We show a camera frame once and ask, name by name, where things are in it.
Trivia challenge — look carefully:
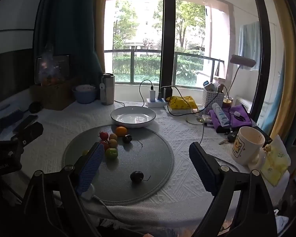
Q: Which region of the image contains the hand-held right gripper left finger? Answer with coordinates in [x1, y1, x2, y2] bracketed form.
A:
[20, 142, 105, 237]

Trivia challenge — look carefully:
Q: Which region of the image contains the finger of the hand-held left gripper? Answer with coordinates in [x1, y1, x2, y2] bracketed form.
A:
[13, 122, 44, 145]
[12, 115, 39, 132]

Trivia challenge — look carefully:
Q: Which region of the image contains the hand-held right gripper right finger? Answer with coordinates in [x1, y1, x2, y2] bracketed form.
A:
[189, 142, 278, 237]

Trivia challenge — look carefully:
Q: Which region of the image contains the green plum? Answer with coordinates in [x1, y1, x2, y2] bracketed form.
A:
[105, 148, 118, 160]

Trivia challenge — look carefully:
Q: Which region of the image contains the dark cherry with long stem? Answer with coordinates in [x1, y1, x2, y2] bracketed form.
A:
[130, 170, 151, 183]

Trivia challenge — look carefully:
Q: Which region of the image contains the white plate with dark rim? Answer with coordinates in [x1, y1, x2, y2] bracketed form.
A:
[111, 106, 156, 129]

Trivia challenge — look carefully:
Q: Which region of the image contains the black round object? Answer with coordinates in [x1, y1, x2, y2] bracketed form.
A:
[22, 101, 42, 113]

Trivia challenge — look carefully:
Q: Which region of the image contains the brown box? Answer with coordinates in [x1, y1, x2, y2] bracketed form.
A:
[30, 78, 77, 110]

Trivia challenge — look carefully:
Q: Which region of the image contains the bunch of keys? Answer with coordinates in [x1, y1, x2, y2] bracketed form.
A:
[218, 132, 238, 146]

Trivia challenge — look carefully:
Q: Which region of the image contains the white mug with bear print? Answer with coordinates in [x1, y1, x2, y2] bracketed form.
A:
[230, 126, 267, 171]

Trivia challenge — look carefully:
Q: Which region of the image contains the grey round placemat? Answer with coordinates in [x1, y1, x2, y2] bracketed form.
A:
[62, 124, 175, 202]

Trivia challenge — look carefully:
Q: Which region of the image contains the white spray bottle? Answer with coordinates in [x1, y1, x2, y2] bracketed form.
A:
[211, 102, 231, 127]

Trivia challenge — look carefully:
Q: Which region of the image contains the purple cloth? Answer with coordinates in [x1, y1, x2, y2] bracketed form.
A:
[208, 104, 253, 131]

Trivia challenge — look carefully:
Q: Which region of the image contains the blue bowl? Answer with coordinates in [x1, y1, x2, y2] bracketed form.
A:
[71, 84, 97, 104]

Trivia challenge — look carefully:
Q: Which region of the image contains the dark tablet screen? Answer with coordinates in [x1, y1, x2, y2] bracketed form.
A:
[35, 54, 71, 84]

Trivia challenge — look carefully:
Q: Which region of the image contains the yellow plastic bag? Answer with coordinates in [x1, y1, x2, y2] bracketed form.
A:
[166, 95, 199, 110]

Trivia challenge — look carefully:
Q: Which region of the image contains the white perforated basket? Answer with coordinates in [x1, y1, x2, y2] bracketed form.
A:
[202, 86, 225, 111]

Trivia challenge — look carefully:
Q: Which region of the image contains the yellow packet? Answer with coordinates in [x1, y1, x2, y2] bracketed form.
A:
[260, 134, 291, 187]

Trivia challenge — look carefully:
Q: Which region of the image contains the white power strip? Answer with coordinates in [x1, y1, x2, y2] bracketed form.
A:
[146, 98, 170, 108]

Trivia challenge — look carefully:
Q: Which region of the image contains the steel thermos mug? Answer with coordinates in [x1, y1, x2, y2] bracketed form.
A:
[100, 73, 115, 106]

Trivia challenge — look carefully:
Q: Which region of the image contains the black charger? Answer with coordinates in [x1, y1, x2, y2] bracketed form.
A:
[160, 87, 173, 100]

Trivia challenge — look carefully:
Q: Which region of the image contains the teal curtain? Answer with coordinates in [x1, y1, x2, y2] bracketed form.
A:
[33, 0, 101, 79]

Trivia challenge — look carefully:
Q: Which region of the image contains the white desk lamp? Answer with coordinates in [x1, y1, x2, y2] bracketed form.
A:
[227, 54, 256, 99]

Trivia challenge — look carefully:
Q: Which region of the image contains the balcony railing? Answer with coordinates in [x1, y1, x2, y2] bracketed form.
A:
[104, 50, 225, 84]

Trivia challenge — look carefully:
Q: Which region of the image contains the narrow yellow curtain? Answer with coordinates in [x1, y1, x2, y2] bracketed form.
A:
[92, 0, 109, 74]

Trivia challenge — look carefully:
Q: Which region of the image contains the wide yellow curtain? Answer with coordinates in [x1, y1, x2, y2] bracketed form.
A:
[269, 0, 296, 141]

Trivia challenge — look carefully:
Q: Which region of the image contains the light blue hanging towel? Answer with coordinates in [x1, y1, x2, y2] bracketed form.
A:
[237, 21, 262, 71]

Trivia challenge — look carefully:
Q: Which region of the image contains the long black cable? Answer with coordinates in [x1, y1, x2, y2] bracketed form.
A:
[159, 85, 231, 118]

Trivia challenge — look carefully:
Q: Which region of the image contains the black window post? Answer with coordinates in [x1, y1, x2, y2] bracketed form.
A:
[159, 0, 176, 97]

